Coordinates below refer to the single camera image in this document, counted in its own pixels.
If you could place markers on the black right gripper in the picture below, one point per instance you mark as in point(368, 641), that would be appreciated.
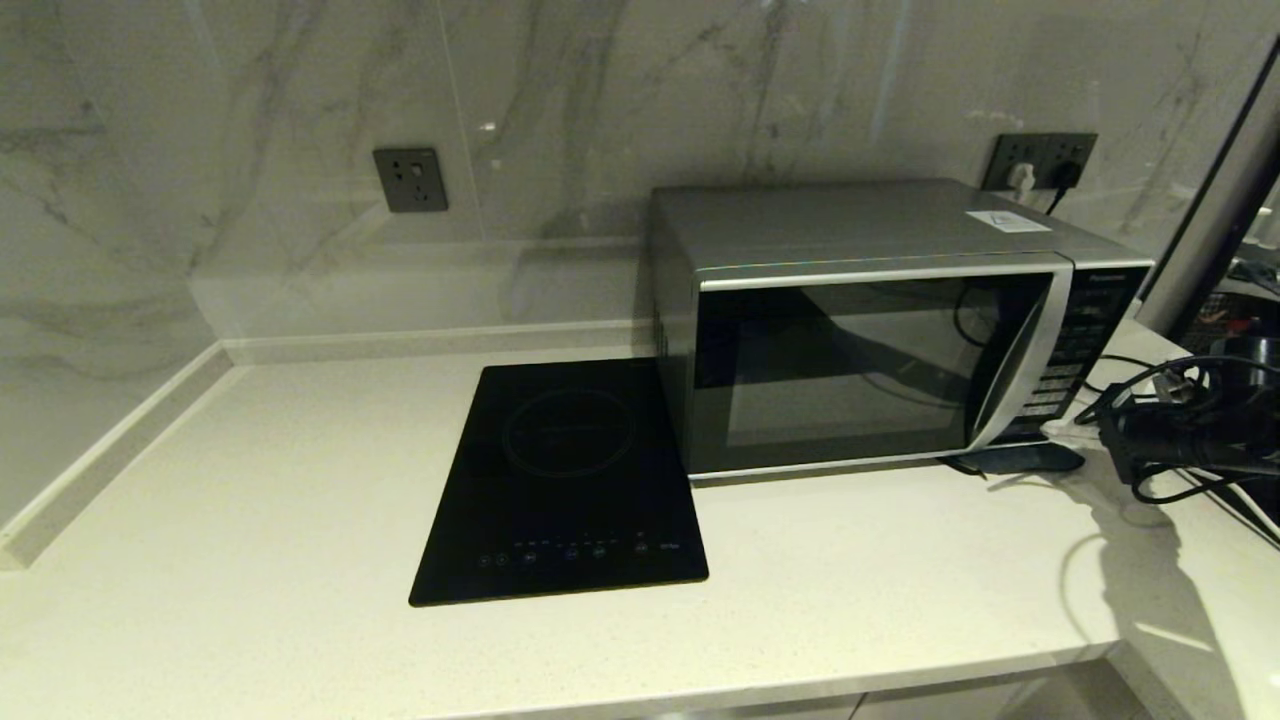
point(1190, 440)

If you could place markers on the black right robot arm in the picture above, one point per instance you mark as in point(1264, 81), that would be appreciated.
point(1245, 358)

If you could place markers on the silver microwave oven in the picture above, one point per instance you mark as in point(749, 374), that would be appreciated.
point(830, 225)

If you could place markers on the dark grey foot mat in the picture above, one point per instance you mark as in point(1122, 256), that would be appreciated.
point(1030, 458)

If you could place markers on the white sticker label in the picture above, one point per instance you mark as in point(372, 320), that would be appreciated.
point(1008, 221)

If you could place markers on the black power plug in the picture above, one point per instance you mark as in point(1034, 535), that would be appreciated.
point(1065, 176)

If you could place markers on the white power plug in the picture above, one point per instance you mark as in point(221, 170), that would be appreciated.
point(1020, 178)

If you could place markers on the black induction cooktop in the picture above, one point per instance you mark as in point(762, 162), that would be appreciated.
point(565, 480)

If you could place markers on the dark vertical frame post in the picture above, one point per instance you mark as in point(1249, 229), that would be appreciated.
point(1215, 210)

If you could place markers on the grey double wall socket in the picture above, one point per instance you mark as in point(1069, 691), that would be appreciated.
point(1040, 148)

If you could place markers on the grey single wall socket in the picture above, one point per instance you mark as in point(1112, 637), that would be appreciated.
point(410, 180)

